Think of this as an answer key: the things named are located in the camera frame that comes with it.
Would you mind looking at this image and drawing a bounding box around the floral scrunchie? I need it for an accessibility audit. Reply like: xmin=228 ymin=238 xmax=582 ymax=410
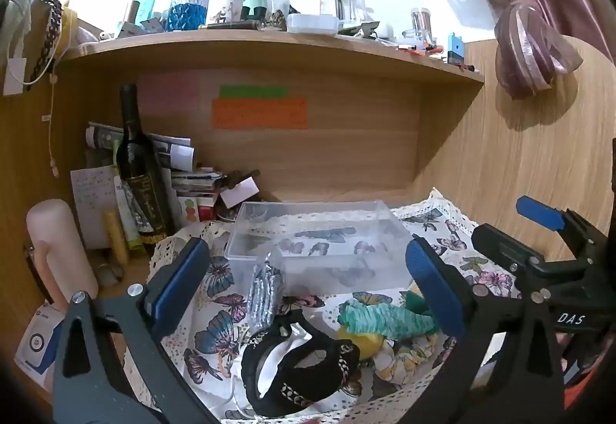
xmin=370 ymin=332 xmax=446 ymax=386

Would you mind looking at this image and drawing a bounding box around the yellow hanging item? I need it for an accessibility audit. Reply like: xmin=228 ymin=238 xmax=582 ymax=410
xmin=62 ymin=5 xmax=79 ymax=50

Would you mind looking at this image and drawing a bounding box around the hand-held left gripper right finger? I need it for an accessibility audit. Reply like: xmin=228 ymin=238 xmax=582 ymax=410
xmin=387 ymin=236 xmax=565 ymax=424

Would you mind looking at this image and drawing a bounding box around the teal liquid bottle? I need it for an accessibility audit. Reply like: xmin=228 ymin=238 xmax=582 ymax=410
xmin=135 ymin=0 xmax=159 ymax=25

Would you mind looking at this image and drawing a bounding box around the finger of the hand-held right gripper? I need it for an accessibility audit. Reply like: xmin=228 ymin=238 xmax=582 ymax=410
xmin=472 ymin=223 xmax=585 ymax=302
xmin=516 ymin=196 xmax=614 ymax=264

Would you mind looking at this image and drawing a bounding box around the flat white container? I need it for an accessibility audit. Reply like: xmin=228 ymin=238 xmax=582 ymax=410
xmin=287 ymin=13 xmax=339 ymax=33

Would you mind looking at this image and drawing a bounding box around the orange cloth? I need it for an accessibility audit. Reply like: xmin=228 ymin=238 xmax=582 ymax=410
xmin=561 ymin=347 xmax=609 ymax=410

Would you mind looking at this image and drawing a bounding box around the teal scrunchie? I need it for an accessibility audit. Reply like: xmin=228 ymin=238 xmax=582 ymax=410
xmin=337 ymin=301 xmax=436 ymax=341

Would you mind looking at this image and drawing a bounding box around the dark green scrunchie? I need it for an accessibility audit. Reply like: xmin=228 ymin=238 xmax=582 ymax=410
xmin=402 ymin=282 xmax=434 ymax=314

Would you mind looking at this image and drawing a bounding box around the white earphone cable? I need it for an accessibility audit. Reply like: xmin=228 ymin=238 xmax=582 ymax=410
xmin=47 ymin=70 xmax=61 ymax=179

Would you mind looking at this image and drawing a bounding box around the mauve curtain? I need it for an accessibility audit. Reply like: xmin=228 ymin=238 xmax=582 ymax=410
xmin=414 ymin=0 xmax=616 ymax=100

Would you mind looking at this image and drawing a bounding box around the white hanging tag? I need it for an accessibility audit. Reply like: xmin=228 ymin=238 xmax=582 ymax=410
xmin=2 ymin=58 xmax=27 ymax=95

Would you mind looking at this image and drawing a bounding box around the stack of books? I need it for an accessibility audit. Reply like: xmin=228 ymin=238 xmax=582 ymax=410
xmin=168 ymin=167 xmax=227 ymax=220

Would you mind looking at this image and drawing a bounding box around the white note paper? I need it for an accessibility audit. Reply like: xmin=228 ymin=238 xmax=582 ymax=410
xmin=70 ymin=165 xmax=121 ymax=247

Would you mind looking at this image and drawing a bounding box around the orange sticky note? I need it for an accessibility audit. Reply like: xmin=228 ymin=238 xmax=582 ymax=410
xmin=212 ymin=98 xmax=309 ymax=130

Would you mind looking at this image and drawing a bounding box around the white box with blue print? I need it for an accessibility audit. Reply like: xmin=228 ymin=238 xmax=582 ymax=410
xmin=14 ymin=301 xmax=65 ymax=391

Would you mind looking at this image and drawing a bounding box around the small white cardboard box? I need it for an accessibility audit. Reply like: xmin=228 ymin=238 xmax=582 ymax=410
xmin=219 ymin=176 xmax=261 ymax=210

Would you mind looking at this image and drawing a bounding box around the butterfly print tablecloth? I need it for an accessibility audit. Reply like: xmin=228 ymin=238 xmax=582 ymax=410
xmin=147 ymin=187 xmax=523 ymax=424

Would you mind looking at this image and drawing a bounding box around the black lace headband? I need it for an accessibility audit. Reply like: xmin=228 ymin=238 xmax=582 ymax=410
xmin=26 ymin=0 xmax=63 ymax=90

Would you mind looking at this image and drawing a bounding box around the black tube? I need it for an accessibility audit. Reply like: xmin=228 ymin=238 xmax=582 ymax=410
xmin=199 ymin=20 xmax=263 ymax=31

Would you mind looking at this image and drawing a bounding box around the yellow tube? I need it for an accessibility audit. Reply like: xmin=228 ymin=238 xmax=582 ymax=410
xmin=105 ymin=211 xmax=131 ymax=266

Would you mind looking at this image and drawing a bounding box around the glass jar with copper sticks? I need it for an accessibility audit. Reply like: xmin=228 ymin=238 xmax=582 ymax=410
xmin=410 ymin=8 xmax=436 ymax=42

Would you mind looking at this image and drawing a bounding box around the wooden shelf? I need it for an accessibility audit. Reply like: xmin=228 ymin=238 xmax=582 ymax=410
xmin=58 ymin=27 xmax=486 ymax=90

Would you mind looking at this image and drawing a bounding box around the clear plastic box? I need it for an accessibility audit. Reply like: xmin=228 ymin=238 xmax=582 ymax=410
xmin=224 ymin=199 xmax=415 ymax=297

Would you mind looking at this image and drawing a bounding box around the green sticky note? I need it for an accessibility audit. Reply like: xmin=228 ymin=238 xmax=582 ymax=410
xmin=219 ymin=85 xmax=288 ymax=100

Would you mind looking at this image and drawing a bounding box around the dark wine bottle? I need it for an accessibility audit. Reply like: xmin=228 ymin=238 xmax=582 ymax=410
xmin=117 ymin=83 xmax=176 ymax=248

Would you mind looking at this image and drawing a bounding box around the blue filled glass bottle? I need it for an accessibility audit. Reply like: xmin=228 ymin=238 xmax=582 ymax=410
xmin=166 ymin=0 xmax=210 ymax=31

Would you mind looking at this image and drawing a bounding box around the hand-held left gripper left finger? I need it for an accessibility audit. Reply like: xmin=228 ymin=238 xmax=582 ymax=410
xmin=52 ymin=236 xmax=219 ymax=424

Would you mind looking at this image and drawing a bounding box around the pink sticky note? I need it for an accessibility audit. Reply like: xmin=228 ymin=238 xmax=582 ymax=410
xmin=138 ymin=72 xmax=200 ymax=114

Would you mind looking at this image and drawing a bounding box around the rolled newspaper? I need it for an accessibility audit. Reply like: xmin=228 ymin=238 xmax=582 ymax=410
xmin=85 ymin=121 xmax=196 ymax=170

